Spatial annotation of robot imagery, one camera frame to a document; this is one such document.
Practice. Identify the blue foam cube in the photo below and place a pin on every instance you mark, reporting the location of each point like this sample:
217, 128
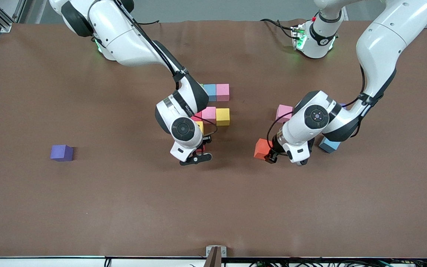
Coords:
328, 145
210, 92

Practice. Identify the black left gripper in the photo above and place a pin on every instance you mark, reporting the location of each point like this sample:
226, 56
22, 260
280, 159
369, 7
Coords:
271, 155

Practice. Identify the brown table mat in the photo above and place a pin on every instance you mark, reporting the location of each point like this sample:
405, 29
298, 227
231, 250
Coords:
213, 207

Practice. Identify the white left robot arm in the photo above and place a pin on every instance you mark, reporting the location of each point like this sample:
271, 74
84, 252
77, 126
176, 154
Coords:
380, 48

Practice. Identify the orange foam cube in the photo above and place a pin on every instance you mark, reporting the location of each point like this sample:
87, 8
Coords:
261, 148

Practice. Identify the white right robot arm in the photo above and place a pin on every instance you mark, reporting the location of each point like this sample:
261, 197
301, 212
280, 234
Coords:
124, 37

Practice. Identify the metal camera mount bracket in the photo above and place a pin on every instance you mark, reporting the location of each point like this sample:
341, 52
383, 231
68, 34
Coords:
216, 252

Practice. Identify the pink foam cube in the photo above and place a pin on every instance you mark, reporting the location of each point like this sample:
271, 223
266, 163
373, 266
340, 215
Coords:
283, 112
222, 92
209, 114

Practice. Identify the yellow foam cube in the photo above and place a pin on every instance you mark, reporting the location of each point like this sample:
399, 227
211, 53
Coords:
199, 126
222, 116

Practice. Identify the red foam cube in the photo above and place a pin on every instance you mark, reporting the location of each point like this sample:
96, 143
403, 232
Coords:
201, 148
197, 116

